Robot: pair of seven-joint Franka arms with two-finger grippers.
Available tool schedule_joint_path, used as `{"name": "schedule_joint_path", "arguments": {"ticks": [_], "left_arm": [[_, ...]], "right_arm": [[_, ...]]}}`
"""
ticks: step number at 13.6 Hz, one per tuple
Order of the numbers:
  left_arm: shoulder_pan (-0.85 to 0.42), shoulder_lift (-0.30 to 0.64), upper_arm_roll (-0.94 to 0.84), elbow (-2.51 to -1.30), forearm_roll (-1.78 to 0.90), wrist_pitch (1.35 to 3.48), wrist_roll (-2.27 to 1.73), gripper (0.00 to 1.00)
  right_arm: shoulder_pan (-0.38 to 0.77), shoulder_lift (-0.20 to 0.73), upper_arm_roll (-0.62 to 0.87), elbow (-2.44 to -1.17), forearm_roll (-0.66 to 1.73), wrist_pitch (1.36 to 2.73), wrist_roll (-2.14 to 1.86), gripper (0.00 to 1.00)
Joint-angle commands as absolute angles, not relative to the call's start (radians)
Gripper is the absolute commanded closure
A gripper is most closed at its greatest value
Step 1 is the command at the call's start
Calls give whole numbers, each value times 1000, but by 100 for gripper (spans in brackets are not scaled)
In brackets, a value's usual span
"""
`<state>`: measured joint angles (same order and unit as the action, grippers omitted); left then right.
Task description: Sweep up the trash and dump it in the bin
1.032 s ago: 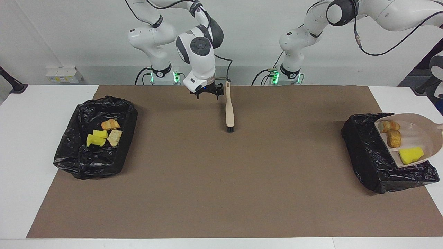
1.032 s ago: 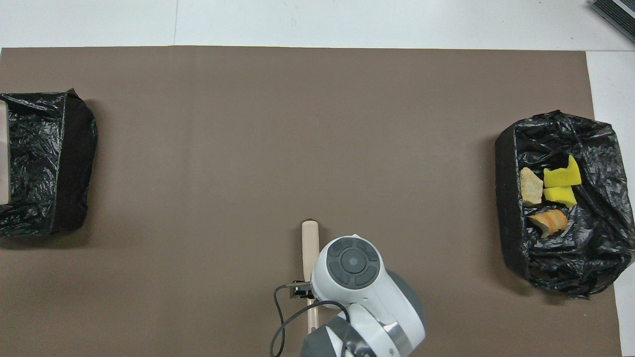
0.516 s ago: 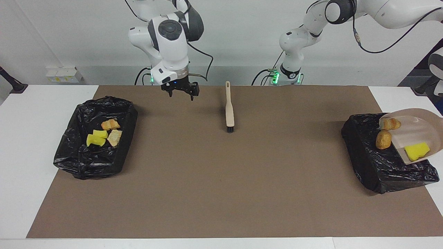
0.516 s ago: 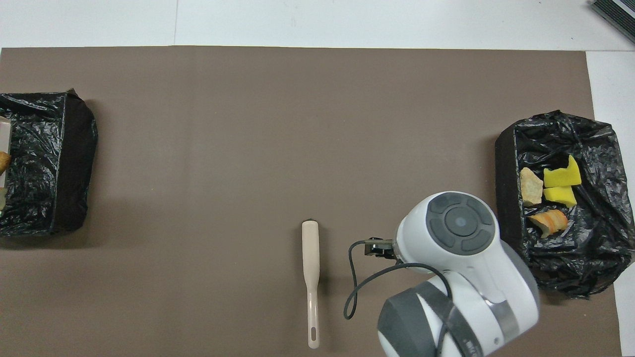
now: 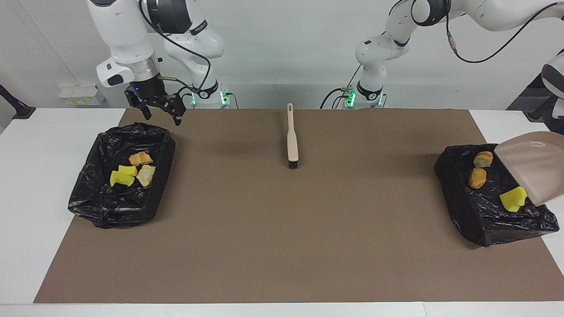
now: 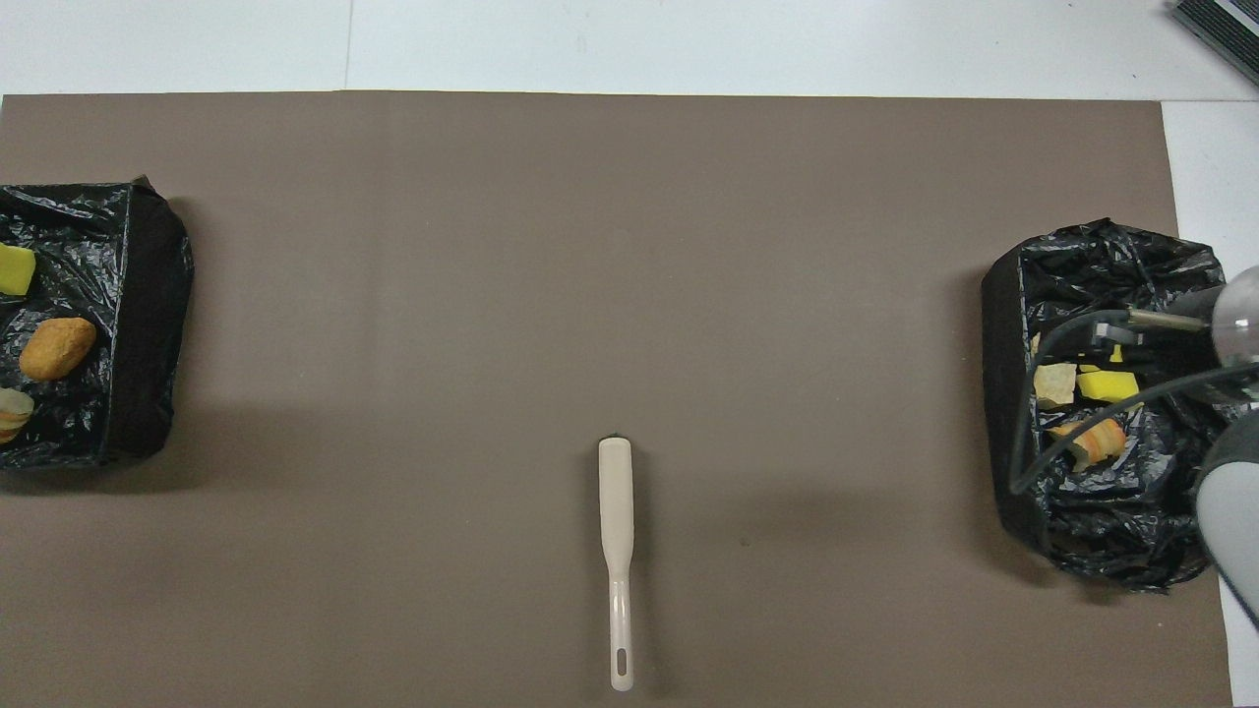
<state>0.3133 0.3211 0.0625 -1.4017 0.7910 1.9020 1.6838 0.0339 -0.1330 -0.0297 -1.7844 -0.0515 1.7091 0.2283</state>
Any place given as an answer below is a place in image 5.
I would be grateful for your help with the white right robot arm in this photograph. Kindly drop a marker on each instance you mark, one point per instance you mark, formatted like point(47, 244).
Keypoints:
point(128, 39)

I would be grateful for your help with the beige plastic dustpan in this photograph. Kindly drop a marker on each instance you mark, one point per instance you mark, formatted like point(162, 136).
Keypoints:
point(535, 167)

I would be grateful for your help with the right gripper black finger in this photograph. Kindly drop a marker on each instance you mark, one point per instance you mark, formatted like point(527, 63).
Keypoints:
point(177, 115)
point(144, 111)

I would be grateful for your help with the beige hand brush black bristles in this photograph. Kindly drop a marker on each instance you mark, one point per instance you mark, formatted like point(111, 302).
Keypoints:
point(292, 141)

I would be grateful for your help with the black bag lined bin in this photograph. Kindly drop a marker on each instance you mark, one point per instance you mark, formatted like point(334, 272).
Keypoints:
point(480, 215)
point(88, 207)

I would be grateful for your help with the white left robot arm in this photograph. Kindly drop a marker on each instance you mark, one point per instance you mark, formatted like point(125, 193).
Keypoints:
point(379, 48)

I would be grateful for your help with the yellow sponge wedge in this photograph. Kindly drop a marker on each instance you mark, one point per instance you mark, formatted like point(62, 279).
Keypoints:
point(513, 198)

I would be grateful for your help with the pale bread chunk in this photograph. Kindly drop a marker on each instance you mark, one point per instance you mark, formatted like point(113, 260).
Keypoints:
point(145, 175)

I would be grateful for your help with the notched yellow sponge piece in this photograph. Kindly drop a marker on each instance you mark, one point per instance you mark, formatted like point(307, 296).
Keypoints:
point(121, 179)

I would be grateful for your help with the brown peanut shaped bread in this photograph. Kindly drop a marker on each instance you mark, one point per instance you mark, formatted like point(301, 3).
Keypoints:
point(477, 178)

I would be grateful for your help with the striped croissant piece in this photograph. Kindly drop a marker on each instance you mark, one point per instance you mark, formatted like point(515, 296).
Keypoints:
point(141, 158)
point(484, 158)

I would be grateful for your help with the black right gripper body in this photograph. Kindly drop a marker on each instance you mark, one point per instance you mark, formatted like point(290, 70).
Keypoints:
point(152, 94)

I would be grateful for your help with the brown paper table mat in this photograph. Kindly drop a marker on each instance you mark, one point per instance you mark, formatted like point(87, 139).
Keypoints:
point(308, 273)

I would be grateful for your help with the white power strip box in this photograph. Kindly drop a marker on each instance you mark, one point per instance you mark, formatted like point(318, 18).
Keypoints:
point(81, 94)

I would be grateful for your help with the yellow green sponge piece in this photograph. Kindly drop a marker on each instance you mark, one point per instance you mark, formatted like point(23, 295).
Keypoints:
point(128, 170)

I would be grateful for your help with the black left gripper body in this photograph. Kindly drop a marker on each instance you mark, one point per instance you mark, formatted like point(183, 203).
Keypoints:
point(556, 119)

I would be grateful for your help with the black stand pole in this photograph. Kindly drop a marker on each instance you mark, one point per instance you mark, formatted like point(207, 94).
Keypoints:
point(535, 113)
point(20, 108)

